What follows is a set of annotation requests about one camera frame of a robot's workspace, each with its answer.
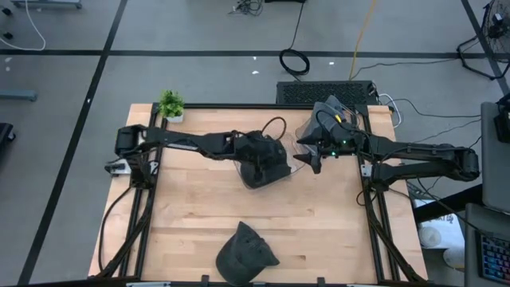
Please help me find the black desk device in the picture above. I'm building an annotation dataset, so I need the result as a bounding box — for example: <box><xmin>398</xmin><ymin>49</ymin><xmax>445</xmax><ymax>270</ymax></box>
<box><xmin>492</xmin><ymin>93</ymin><xmax>510</xmax><ymax>144</ymax></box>

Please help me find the backlit keyboard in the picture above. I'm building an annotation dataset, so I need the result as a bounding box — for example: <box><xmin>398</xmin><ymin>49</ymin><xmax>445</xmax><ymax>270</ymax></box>
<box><xmin>477</xmin><ymin>230</ymin><xmax>510</xmax><ymax>286</ymax></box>

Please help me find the yellow cable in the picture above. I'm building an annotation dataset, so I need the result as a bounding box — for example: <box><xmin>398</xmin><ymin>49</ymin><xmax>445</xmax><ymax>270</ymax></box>
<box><xmin>348</xmin><ymin>0</ymin><xmax>378</xmax><ymax>81</ymax></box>

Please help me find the black aluminium table frame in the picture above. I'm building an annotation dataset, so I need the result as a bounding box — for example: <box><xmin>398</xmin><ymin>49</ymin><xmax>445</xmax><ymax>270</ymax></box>
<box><xmin>94</xmin><ymin>101</ymin><xmax>428</xmax><ymax>285</ymax></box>

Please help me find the white floor cable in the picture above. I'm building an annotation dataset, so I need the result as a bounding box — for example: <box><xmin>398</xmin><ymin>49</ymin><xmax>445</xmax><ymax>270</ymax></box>
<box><xmin>0</xmin><ymin>0</ymin><xmax>47</xmax><ymax>52</ymax></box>

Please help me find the white cardboard box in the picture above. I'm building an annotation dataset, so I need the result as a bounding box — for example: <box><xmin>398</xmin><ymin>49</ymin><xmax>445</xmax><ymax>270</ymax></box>
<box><xmin>414</xmin><ymin>199</ymin><xmax>466</xmax><ymax>272</ymax></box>

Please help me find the black mesh computer case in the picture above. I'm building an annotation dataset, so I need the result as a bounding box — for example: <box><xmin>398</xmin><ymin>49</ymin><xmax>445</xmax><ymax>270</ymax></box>
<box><xmin>275</xmin><ymin>80</ymin><xmax>379</xmax><ymax>107</ymax></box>

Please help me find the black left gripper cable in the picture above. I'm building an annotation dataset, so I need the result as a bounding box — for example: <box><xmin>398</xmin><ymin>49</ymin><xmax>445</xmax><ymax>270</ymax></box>
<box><xmin>261</xmin><ymin>116</ymin><xmax>288</xmax><ymax>141</ymax></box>

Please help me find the black cable bundle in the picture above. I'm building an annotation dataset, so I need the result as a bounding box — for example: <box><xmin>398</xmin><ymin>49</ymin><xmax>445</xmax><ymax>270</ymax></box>
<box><xmin>228</xmin><ymin>0</ymin><xmax>265</xmax><ymax>17</ymax></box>

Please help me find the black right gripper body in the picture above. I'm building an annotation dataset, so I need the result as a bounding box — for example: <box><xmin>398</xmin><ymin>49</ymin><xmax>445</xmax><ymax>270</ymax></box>
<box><xmin>318</xmin><ymin>119</ymin><xmax>370</xmax><ymax>159</ymax></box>

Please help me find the light blue-grey baseball cap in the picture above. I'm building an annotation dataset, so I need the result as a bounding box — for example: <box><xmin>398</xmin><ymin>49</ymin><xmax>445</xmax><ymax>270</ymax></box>
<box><xmin>318</xmin><ymin>94</ymin><xmax>351</xmax><ymax>124</ymax></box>
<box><xmin>308</xmin><ymin>104</ymin><xmax>332</xmax><ymax>139</ymax></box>

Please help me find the black chair base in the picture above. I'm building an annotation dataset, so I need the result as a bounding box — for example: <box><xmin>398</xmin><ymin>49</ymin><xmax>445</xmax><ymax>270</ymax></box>
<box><xmin>0</xmin><ymin>122</ymin><xmax>17</xmax><ymax>147</ymax></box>

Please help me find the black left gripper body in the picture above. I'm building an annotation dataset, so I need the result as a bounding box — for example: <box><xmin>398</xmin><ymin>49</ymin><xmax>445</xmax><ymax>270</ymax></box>
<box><xmin>233</xmin><ymin>131</ymin><xmax>280</xmax><ymax>168</ymax></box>

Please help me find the coiled black cable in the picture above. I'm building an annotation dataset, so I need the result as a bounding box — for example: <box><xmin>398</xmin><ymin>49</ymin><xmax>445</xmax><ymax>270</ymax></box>
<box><xmin>277</xmin><ymin>0</ymin><xmax>312</xmax><ymax>77</ymax></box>

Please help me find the grey laptop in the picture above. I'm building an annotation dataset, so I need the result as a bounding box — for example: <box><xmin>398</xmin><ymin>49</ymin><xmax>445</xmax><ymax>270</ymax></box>
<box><xmin>480</xmin><ymin>101</ymin><xmax>510</xmax><ymax>215</ymax></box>

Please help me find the green plant in white pot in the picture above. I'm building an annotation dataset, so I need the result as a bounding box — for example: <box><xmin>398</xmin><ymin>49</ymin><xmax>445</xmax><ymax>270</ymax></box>
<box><xmin>158</xmin><ymin>89</ymin><xmax>186</xmax><ymax>124</ymax></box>

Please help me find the black floor cable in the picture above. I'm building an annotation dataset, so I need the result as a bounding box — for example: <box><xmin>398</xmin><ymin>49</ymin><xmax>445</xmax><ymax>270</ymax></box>
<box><xmin>384</xmin><ymin>97</ymin><xmax>482</xmax><ymax>120</ymax></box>
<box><xmin>349</xmin><ymin>57</ymin><xmax>459</xmax><ymax>81</ymax></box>

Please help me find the white computer cable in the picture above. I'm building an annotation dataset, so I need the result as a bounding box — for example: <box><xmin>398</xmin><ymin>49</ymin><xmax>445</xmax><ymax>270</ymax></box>
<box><xmin>377</xmin><ymin>92</ymin><xmax>404</xmax><ymax>129</ymax></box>

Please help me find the grey table foot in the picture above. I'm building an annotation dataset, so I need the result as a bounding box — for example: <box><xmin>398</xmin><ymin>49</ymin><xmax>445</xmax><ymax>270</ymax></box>
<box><xmin>10</xmin><ymin>0</ymin><xmax>84</xmax><ymax>10</ymax></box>
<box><xmin>0</xmin><ymin>88</ymin><xmax>39</xmax><ymax>102</ymax></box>

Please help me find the black floor fan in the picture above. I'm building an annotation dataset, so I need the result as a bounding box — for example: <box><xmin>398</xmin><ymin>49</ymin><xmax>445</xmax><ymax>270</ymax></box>
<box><xmin>456</xmin><ymin>0</ymin><xmax>510</xmax><ymax>81</ymax></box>

